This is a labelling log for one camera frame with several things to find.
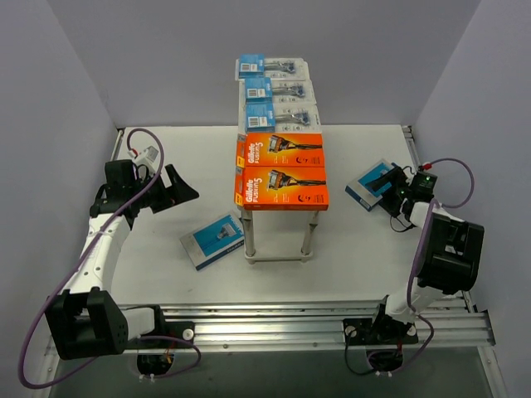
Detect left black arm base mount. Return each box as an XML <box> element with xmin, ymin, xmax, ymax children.
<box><xmin>151</xmin><ymin>321</ymin><xmax>196</xmax><ymax>351</ymax></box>

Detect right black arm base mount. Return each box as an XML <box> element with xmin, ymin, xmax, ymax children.
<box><xmin>342</xmin><ymin>318</ymin><xmax>419</xmax><ymax>347</ymax></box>

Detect aluminium mounting rail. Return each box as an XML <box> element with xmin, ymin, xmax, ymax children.
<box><xmin>161</xmin><ymin>296</ymin><xmax>495</xmax><ymax>351</ymax></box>

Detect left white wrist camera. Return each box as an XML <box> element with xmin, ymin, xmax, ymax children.
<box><xmin>128</xmin><ymin>146</ymin><xmax>159</xmax><ymax>171</ymax></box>

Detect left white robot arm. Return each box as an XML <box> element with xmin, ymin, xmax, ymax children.
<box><xmin>45</xmin><ymin>160</ymin><xmax>199</xmax><ymax>360</ymax></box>

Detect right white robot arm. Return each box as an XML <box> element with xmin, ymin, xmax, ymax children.
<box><xmin>367</xmin><ymin>166</ymin><xmax>485</xmax><ymax>342</ymax></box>

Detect purple cable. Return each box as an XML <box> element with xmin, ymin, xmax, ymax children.
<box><xmin>375</xmin><ymin>157</ymin><xmax>477</xmax><ymax>374</ymax></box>
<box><xmin>17</xmin><ymin>128</ymin><xmax>203</xmax><ymax>390</ymax></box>

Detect white two-tier shelf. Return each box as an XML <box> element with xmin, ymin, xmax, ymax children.
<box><xmin>236</xmin><ymin>206</ymin><xmax>324</xmax><ymax>264</ymax></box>

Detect blue Harry's box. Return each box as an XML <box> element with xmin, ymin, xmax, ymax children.
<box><xmin>180</xmin><ymin>211</ymin><xmax>244</xmax><ymax>271</ymax></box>
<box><xmin>345</xmin><ymin>159</ymin><xmax>398</xmax><ymax>211</ymax></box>

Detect Gillette SkinGuard blister pack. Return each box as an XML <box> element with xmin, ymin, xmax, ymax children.
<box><xmin>239</xmin><ymin>77</ymin><xmax>316</xmax><ymax>106</ymax></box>

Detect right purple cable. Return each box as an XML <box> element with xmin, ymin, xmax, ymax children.
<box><xmin>375</xmin><ymin>157</ymin><xmax>477</xmax><ymax>374</ymax></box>

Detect clear blue-card razor blister pack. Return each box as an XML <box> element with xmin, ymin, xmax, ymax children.
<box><xmin>238</xmin><ymin>103</ymin><xmax>322</xmax><ymax>134</ymax></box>

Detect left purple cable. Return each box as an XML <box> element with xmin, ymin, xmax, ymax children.
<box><xmin>17</xmin><ymin>128</ymin><xmax>203</xmax><ymax>390</ymax></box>

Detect orange Fusion5 razor box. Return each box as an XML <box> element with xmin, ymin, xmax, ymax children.
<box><xmin>236</xmin><ymin>133</ymin><xmax>325</xmax><ymax>168</ymax></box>
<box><xmin>233</xmin><ymin>167</ymin><xmax>329</xmax><ymax>211</ymax></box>

